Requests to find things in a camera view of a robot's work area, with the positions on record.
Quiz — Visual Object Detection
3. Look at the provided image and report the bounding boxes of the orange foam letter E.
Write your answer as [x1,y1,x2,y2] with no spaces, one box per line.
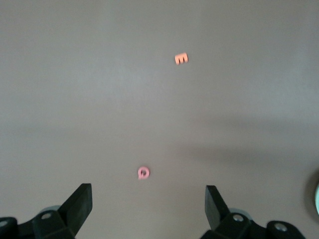
[174,52,189,65]

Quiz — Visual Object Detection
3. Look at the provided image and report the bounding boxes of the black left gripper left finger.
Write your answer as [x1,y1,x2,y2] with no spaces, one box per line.
[0,183,93,239]

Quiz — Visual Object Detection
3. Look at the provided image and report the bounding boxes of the light green round plate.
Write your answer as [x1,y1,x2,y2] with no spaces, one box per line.
[313,181,319,216]

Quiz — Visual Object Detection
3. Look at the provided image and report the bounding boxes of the brown table cover sheet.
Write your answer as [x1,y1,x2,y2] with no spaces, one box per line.
[0,0,319,239]

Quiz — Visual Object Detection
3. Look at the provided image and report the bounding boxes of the pink foam letter Q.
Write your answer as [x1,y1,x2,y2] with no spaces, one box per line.
[137,166,151,180]

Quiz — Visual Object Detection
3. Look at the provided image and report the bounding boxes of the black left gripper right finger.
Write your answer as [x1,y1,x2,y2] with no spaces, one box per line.
[205,185,306,239]

